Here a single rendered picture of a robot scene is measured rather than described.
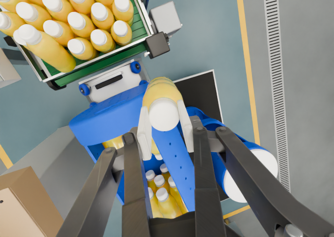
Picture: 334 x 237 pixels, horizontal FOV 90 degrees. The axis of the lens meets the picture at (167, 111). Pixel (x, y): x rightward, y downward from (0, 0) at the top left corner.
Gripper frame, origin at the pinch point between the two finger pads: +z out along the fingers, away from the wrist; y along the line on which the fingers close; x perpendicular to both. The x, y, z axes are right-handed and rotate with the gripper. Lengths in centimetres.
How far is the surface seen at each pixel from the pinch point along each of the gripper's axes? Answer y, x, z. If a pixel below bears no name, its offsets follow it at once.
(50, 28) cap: -26.4, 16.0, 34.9
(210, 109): 40, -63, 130
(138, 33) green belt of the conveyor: -6, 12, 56
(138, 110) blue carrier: -6.5, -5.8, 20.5
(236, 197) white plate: 24, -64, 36
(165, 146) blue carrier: -1.9, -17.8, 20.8
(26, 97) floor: -117, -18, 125
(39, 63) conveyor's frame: -43, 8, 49
